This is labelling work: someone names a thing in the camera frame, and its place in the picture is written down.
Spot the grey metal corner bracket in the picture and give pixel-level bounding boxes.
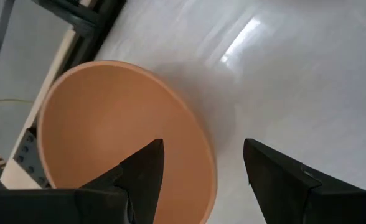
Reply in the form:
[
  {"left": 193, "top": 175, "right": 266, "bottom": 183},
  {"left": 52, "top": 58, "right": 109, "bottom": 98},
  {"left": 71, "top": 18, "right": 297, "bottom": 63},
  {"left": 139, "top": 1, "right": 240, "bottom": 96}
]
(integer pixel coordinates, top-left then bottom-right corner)
[{"left": 13, "top": 126, "right": 50, "bottom": 189}]

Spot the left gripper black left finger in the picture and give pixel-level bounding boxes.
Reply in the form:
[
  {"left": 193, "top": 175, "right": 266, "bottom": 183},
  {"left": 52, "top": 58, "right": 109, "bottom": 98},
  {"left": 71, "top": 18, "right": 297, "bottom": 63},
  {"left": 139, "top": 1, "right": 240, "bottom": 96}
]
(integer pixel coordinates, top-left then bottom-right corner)
[{"left": 0, "top": 139, "right": 165, "bottom": 224}]

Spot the orange bowl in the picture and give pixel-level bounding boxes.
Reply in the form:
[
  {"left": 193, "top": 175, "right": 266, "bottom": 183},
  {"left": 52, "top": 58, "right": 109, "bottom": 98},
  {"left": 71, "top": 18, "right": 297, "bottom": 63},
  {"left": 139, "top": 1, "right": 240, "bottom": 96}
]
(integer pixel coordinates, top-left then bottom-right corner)
[{"left": 35, "top": 60, "right": 218, "bottom": 224}]

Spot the thin yellow cable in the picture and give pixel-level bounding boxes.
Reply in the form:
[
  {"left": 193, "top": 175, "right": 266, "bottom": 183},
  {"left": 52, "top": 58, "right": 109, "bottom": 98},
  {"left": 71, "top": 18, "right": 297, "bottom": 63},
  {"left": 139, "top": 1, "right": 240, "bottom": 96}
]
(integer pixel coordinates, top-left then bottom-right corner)
[{"left": 0, "top": 98, "right": 35, "bottom": 105}]

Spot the wooden table border black rail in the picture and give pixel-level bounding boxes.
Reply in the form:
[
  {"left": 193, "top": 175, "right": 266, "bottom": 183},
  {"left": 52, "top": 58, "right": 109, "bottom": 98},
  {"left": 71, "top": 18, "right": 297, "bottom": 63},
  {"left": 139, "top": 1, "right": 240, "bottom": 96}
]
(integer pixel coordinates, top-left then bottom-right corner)
[{"left": 0, "top": 0, "right": 128, "bottom": 190}]

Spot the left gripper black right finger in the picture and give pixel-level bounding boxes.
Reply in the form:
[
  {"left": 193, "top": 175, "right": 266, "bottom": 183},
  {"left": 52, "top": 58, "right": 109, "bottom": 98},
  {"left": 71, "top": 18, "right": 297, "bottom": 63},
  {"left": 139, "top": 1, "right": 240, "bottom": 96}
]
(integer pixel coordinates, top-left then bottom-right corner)
[{"left": 243, "top": 138, "right": 366, "bottom": 224}]

